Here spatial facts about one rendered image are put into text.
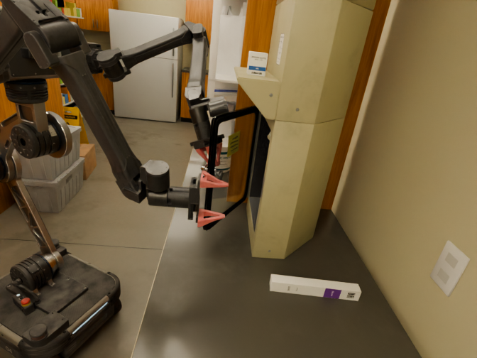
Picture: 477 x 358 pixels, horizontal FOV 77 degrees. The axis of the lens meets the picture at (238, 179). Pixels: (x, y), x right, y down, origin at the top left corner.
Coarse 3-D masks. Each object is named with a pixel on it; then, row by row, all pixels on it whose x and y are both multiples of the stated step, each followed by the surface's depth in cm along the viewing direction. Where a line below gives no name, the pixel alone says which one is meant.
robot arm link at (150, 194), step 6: (150, 192) 77; (156, 192) 77; (162, 192) 77; (168, 192) 78; (150, 198) 77; (156, 198) 77; (162, 198) 77; (150, 204) 78; (156, 204) 78; (162, 204) 78
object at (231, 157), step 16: (224, 128) 92; (240, 128) 102; (224, 144) 96; (240, 144) 106; (208, 160) 91; (224, 160) 99; (240, 160) 110; (224, 176) 102; (240, 176) 114; (224, 192) 106; (240, 192) 119; (224, 208) 110
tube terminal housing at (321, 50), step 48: (288, 0) 77; (336, 0) 70; (288, 48) 74; (336, 48) 76; (288, 96) 79; (336, 96) 86; (288, 144) 84; (336, 144) 99; (288, 192) 91; (288, 240) 99
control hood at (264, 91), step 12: (240, 72) 87; (240, 84) 77; (252, 84) 77; (264, 84) 77; (276, 84) 77; (252, 96) 78; (264, 96) 78; (276, 96) 78; (264, 108) 80; (276, 108) 80
